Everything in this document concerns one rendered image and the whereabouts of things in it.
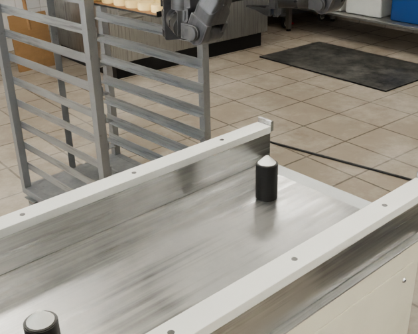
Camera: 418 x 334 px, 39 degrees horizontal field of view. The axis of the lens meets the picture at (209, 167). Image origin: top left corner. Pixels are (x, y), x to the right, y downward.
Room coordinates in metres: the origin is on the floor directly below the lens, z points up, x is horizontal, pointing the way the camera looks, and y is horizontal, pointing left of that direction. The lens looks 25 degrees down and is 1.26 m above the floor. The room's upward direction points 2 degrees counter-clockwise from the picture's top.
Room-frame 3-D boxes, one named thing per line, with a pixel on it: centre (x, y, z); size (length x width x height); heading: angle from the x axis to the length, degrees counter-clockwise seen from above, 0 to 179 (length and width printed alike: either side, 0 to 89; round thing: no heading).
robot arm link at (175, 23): (1.43, 0.05, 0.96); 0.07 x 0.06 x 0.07; 13
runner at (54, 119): (2.00, 0.53, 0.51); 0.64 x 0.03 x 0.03; 43
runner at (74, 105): (2.00, 0.53, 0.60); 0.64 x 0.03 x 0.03; 43
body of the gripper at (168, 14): (1.48, 0.07, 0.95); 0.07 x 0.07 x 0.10; 13
